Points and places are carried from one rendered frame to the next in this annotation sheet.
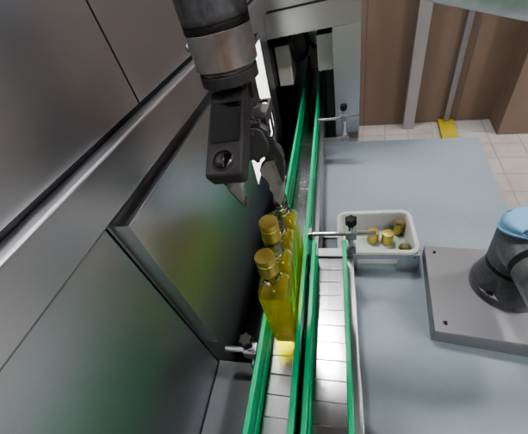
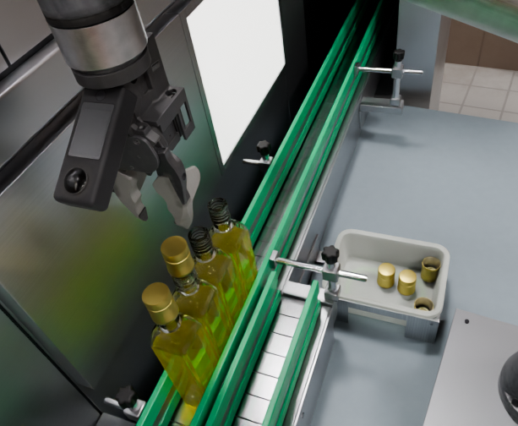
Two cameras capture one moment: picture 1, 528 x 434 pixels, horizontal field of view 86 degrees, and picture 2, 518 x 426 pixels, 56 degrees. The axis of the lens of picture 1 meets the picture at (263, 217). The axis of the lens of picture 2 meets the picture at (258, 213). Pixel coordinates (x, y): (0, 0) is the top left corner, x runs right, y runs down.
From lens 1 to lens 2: 20 cm
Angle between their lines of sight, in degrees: 7
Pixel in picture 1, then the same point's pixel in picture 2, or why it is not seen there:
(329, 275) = (289, 324)
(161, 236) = (12, 248)
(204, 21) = (60, 15)
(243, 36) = (114, 33)
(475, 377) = not seen: outside the picture
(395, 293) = (391, 370)
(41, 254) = not seen: outside the picture
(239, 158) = (95, 183)
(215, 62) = (78, 58)
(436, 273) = (455, 355)
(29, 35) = not seen: outside the picture
